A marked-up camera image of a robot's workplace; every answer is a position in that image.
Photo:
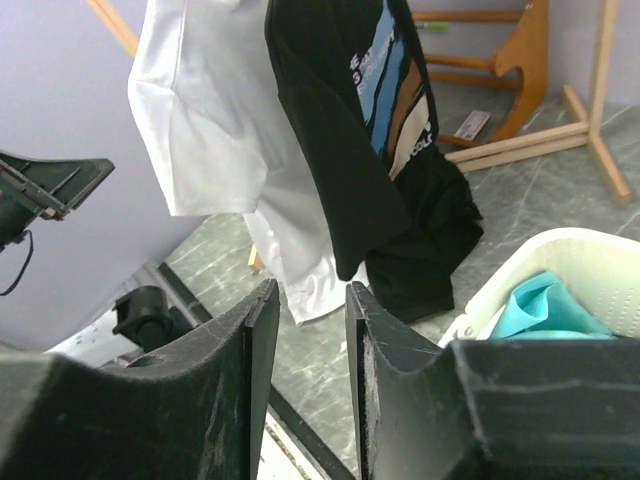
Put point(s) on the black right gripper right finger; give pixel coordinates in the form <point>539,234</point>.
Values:
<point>497,409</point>

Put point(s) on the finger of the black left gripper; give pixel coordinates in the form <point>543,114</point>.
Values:
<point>48,188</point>

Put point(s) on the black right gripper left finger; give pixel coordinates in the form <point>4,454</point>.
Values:
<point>192,409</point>

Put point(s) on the white t shirt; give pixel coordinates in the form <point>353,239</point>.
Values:
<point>204,98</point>

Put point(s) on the black printed t shirt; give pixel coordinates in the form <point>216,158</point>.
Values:
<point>353,82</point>

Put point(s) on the teal cloth in basket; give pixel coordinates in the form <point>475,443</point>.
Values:
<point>542,308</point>

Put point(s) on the white laundry basket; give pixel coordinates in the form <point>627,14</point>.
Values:
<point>600,270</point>

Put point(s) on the small red white box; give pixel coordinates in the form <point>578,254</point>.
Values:
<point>472,125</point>

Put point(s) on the brown wooden shoe rack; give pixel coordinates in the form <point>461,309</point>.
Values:
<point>520,63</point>

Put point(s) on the green marker pen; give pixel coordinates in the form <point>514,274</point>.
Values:
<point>433,26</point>

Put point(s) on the wooden clothes rack frame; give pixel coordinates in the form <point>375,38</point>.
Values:
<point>584,130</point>

